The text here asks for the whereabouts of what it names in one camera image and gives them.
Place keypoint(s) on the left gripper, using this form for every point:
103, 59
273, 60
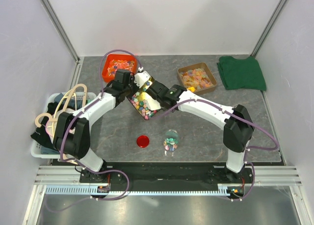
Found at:
131, 78

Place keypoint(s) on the star candy tin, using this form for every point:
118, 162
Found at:
144, 104

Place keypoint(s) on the yellow plastic scoop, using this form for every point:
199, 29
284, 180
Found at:
191, 89

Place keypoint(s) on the orange candy box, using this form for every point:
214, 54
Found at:
117, 61

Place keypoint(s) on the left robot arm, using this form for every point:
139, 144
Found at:
72, 134

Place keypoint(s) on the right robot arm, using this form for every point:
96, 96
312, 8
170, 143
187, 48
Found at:
234, 122

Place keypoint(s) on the brown gummy candy box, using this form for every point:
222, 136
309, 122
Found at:
198, 76

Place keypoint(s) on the clear glass jar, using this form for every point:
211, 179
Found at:
170, 143

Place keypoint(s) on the red jar lid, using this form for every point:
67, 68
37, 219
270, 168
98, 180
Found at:
142, 141

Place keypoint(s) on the green folded cloth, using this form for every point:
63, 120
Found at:
241, 73

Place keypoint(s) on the beige clothes hanger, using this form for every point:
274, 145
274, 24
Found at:
46, 123

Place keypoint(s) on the white laundry basket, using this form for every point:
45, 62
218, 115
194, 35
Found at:
37, 150

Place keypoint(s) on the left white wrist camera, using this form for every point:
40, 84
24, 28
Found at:
141, 77

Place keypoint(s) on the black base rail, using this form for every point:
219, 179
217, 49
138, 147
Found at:
213, 173

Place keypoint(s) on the white cable duct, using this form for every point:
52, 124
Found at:
104, 191

